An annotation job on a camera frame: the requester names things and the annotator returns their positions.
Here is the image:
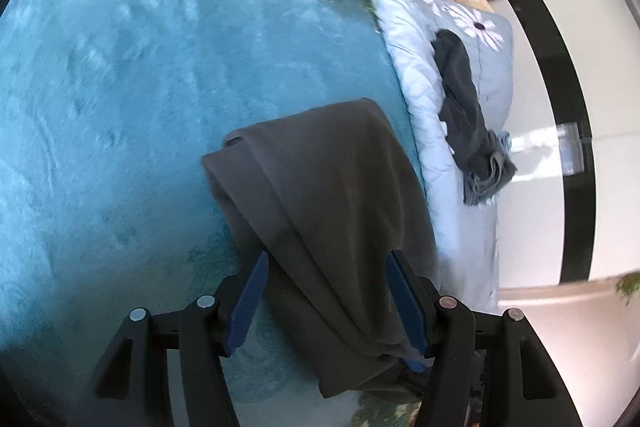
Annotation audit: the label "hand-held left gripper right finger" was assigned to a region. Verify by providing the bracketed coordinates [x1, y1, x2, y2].
[385, 249, 584, 427]

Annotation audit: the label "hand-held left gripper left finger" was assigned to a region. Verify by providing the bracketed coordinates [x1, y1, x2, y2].
[80, 251, 271, 427]

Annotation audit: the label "dark grey pants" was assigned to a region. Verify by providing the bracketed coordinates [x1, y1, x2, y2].
[200, 98, 442, 401]

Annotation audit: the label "dark grey crumpled garment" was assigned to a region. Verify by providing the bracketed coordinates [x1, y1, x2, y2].
[430, 28, 519, 208]

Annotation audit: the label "green plant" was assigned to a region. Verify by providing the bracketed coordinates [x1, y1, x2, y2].
[615, 271, 640, 309]

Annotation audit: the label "light blue floral quilt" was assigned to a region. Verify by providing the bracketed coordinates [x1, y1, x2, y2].
[350, 0, 516, 314]

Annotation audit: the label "teal floral bedspread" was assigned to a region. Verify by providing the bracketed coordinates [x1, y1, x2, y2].
[0, 0, 432, 427]

